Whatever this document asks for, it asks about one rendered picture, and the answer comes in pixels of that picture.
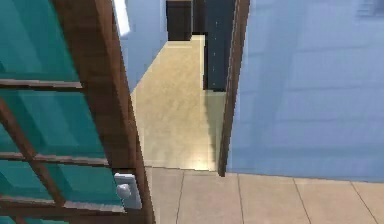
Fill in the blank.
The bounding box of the black cabinet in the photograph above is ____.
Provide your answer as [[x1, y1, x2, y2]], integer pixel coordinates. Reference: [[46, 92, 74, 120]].
[[165, 0, 194, 42]]

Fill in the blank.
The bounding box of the white window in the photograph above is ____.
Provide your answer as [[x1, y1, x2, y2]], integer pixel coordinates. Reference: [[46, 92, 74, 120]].
[[112, 0, 131, 38]]

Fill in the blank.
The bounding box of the dark blue cabinet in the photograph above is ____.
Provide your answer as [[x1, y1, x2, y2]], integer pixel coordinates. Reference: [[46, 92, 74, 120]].
[[202, 0, 237, 93]]

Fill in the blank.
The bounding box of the white door knob plate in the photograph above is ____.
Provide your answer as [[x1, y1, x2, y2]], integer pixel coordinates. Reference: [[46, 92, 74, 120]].
[[113, 172, 143, 211]]

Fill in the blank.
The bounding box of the brown door with teal panes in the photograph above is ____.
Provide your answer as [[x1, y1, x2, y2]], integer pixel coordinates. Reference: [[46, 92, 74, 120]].
[[0, 0, 157, 224]]

